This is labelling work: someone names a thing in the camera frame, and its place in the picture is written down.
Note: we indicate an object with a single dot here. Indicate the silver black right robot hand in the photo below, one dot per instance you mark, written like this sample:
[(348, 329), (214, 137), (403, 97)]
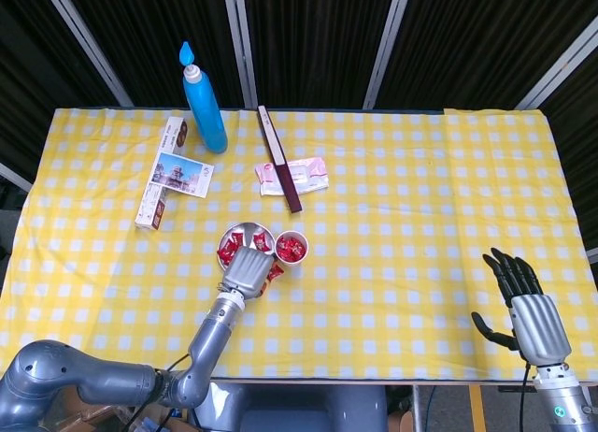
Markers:
[(539, 329)]

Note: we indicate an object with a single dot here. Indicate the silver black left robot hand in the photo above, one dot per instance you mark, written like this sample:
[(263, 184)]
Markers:
[(247, 273)]

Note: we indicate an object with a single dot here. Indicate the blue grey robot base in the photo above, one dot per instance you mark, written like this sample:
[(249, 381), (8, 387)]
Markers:
[(289, 408)]

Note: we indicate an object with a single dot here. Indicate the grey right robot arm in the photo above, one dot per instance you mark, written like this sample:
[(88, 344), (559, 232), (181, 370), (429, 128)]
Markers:
[(563, 401)]

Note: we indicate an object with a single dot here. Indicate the white paper cup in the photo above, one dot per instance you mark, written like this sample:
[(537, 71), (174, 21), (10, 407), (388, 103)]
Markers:
[(290, 264)]

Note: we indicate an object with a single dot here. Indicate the round steel plate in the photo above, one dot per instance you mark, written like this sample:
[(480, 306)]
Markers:
[(245, 231)]

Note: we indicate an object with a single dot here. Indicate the long white cardboard box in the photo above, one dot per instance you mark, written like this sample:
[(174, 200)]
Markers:
[(152, 212)]

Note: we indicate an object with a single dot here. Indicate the dark red folded fan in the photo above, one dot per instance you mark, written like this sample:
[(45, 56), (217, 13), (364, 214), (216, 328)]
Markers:
[(280, 163)]

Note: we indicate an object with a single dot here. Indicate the pink wet wipes pack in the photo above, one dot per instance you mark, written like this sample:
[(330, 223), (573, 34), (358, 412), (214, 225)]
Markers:
[(308, 175)]

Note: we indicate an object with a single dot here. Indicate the photo postcard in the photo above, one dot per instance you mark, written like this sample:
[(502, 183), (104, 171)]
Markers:
[(182, 175)]

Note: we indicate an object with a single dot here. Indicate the yellow white checkered tablecloth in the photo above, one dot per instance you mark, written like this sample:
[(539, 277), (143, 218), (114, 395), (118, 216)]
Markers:
[(374, 263)]

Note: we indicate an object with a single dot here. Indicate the grey metal table leg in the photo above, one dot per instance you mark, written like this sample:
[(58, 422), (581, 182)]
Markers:
[(418, 408)]

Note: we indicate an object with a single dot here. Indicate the blue squeeze bottle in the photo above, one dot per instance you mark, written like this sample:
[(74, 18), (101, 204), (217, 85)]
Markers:
[(205, 114)]

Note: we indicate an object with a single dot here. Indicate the small brown cardboard box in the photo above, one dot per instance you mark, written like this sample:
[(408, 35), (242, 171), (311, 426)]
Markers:
[(400, 422)]

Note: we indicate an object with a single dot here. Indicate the large brown cardboard box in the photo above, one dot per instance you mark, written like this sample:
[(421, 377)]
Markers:
[(93, 419)]

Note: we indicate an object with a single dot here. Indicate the grey metal partition post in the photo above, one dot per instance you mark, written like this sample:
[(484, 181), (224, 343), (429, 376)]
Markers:
[(14, 176), (593, 255), (89, 44), (560, 75), (240, 44), (388, 44)]

